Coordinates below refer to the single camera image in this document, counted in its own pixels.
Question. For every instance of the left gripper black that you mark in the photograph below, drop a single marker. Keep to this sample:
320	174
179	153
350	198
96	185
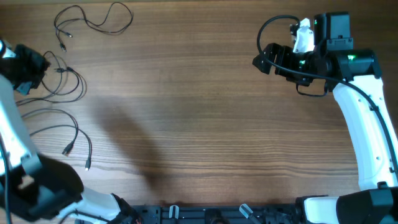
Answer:
37	63

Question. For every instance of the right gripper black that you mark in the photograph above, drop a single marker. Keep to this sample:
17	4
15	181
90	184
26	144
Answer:
284	53

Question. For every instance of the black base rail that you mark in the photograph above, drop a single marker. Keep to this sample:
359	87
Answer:
217	214

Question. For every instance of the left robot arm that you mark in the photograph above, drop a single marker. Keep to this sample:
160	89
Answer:
34	186

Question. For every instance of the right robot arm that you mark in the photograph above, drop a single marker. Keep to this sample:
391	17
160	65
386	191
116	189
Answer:
324	49

